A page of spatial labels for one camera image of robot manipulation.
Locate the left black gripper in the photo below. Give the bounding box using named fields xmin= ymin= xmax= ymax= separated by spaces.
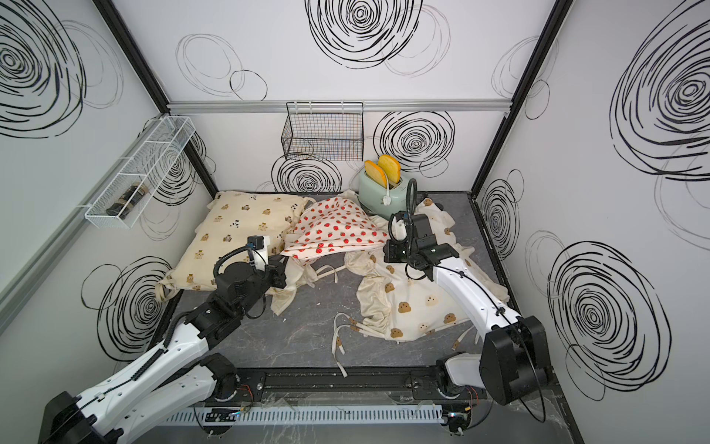
xmin=236 ymin=250 xmax=288 ymax=318

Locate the cream bear pillow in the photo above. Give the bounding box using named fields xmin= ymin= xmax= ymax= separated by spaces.
xmin=155 ymin=191 xmax=312 ymax=303

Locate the strawberry print pillow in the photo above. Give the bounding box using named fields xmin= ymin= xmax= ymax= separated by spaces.
xmin=269 ymin=191 xmax=390 ymax=317

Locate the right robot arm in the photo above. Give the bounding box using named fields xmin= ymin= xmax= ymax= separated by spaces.
xmin=383 ymin=212 xmax=553 ymax=405

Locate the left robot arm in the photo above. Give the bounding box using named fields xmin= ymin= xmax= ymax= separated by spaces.
xmin=38 ymin=255 xmax=288 ymax=443

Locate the cream bear pillowcase right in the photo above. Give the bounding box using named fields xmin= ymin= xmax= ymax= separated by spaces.
xmin=331 ymin=198 xmax=510 ymax=377

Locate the mint green toaster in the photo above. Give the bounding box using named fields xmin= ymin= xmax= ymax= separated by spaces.
xmin=358 ymin=170 xmax=410 ymax=219

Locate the rear yellow toast slice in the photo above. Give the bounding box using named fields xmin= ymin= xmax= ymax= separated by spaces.
xmin=377 ymin=155 xmax=401 ymax=186

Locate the yellow toast slice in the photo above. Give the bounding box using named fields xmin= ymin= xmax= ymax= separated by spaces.
xmin=377 ymin=155 xmax=401 ymax=186
xmin=364 ymin=160 xmax=389 ymax=190

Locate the front yellow toast slice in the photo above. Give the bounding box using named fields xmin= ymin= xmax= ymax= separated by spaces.
xmin=364 ymin=160 xmax=389 ymax=190

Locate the dark item in shelf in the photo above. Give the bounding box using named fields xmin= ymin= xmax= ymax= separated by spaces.
xmin=105 ymin=183 xmax=148 ymax=219

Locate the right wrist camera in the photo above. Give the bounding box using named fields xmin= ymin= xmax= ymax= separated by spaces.
xmin=388 ymin=212 xmax=408 ymax=242

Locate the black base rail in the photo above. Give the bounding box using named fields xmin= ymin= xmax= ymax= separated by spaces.
xmin=160 ymin=365 xmax=558 ymax=403

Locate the black wire basket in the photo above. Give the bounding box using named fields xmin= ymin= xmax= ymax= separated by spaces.
xmin=280 ymin=101 xmax=365 ymax=161

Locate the white wire shelf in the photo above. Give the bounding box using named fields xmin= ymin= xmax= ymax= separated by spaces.
xmin=84 ymin=116 xmax=196 ymax=229

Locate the white slotted cable duct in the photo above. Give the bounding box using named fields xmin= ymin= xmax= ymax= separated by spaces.
xmin=163 ymin=405 xmax=445 ymax=427

